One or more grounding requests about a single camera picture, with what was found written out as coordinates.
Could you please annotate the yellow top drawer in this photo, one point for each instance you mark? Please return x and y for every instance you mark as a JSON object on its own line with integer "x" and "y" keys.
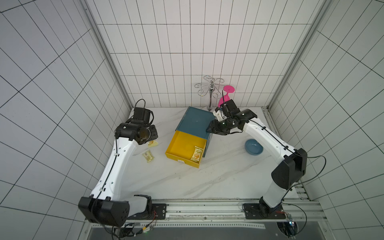
{"x": 182, "y": 147}

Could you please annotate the teal drawer cabinet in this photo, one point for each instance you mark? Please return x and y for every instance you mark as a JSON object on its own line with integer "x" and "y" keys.
{"x": 195, "y": 122}

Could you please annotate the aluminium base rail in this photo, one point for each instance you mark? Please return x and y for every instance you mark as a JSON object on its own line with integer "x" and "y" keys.
{"x": 223, "y": 213}

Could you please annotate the blue ceramic bowl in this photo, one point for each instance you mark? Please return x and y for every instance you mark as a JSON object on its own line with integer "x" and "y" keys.
{"x": 253, "y": 148}

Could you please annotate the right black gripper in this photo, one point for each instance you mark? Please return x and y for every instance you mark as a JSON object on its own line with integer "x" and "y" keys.
{"x": 219, "y": 127}

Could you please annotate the pink plastic wine glass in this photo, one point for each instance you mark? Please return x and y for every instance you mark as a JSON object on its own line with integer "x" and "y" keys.
{"x": 225, "y": 94}

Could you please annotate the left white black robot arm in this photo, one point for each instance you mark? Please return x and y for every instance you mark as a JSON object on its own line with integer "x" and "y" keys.
{"x": 104, "y": 205}

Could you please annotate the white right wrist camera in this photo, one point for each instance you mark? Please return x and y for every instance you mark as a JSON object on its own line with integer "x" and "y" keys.
{"x": 218, "y": 113}

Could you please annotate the yellow cookie packet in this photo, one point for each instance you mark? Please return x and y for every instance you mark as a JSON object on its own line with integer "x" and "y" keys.
{"x": 148, "y": 156}
{"x": 197, "y": 154}
{"x": 152, "y": 143}

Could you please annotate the chrome glass holder stand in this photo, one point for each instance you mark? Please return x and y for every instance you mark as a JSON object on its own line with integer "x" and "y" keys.
{"x": 210, "y": 88}

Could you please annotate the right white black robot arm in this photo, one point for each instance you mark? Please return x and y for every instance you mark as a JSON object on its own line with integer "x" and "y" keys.
{"x": 291, "y": 162}

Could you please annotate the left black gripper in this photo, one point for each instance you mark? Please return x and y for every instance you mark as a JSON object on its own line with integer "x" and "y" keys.
{"x": 154, "y": 134}

